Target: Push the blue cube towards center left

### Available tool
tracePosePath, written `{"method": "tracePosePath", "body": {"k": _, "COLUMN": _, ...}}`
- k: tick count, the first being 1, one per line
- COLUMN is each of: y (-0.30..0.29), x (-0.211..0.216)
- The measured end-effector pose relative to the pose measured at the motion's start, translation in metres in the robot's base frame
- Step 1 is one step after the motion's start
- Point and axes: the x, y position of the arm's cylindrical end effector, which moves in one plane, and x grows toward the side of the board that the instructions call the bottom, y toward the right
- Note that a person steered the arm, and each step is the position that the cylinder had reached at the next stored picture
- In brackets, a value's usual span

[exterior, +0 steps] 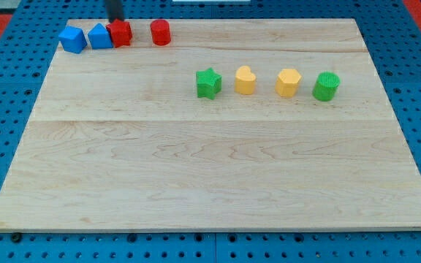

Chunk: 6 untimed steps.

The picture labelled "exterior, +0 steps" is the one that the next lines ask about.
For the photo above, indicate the blue cube block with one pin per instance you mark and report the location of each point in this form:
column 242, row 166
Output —
column 72, row 39

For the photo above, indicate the light wooden board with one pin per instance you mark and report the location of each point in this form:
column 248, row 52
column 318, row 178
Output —
column 118, row 140

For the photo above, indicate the green star block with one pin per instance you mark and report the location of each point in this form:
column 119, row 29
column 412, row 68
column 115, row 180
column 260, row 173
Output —
column 208, row 83

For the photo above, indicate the yellow heart block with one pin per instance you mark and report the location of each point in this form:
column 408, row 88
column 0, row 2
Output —
column 245, row 81

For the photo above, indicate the yellow hexagon block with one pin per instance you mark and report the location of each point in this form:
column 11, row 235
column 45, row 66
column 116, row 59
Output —
column 287, row 82

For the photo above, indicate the red cylinder block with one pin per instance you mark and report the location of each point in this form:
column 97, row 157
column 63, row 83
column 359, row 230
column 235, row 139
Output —
column 160, row 32

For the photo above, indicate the green cylinder block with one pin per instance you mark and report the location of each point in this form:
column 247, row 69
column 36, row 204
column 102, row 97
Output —
column 326, row 86

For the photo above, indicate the red star block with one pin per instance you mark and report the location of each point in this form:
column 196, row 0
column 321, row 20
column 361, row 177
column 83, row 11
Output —
column 120, row 33

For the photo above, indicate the blue triangular prism block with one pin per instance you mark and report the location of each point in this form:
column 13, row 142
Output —
column 99, row 37

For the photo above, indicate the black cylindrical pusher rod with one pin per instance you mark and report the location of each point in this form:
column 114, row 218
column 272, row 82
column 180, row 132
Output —
column 114, row 10

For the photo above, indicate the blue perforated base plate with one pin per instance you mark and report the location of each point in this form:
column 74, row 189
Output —
column 392, row 35

